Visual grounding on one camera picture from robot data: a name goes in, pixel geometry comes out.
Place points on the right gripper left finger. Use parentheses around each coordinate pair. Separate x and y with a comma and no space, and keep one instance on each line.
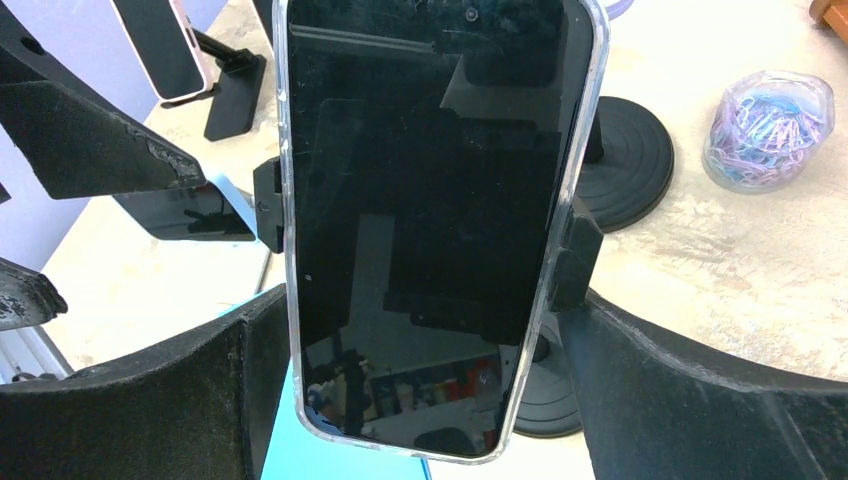
(199,405)

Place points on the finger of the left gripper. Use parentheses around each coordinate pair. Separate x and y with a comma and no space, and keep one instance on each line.
(77,143)
(28,298)

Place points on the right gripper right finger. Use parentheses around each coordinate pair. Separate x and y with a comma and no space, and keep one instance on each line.
(655,404)

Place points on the black round phone stand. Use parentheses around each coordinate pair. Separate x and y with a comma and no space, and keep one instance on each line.
(548,406)
(628,164)

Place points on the silver phone stand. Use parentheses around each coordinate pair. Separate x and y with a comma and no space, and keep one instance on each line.
(263,273)

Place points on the light blue phone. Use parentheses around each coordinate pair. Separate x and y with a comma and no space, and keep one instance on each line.
(216,211)

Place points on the black folding phone stand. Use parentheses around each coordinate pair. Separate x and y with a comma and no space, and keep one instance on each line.
(235,95)

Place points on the phone in lilac case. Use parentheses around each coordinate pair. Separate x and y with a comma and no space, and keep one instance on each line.
(616,8)

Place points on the blue mat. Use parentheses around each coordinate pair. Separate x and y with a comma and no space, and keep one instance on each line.
(270,443)

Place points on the orange wooden rack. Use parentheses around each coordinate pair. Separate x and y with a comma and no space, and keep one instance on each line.
(831,14)

